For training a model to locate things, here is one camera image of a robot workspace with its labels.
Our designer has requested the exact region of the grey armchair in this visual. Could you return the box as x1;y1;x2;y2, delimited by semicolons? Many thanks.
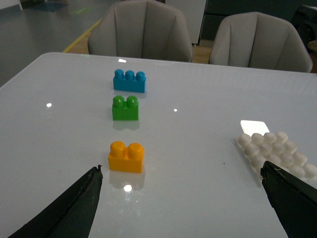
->
88;0;193;62
209;12;313;72

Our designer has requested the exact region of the right grey armchair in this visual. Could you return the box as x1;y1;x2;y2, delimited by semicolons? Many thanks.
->
209;12;313;72

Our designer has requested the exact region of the white studded base plate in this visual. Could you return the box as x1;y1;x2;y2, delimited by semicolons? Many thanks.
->
235;132;317;182

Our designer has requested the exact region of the yellow toy block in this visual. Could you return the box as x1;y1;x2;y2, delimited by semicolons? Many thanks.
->
108;141;144;174

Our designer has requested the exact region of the blue toy block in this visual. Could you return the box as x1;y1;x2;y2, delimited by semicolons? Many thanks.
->
113;69;146;93

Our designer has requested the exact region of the left grey armchair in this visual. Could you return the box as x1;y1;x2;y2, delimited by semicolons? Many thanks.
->
88;0;193;62

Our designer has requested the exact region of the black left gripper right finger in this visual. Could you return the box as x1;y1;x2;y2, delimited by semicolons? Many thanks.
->
261;161;317;238

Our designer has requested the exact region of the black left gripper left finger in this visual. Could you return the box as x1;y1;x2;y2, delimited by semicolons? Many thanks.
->
10;165;103;238

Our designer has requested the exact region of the green toy block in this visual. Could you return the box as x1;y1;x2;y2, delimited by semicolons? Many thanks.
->
112;95;139;120

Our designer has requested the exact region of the white drawer cabinet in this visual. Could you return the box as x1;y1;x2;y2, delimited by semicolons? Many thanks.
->
165;0;207;44

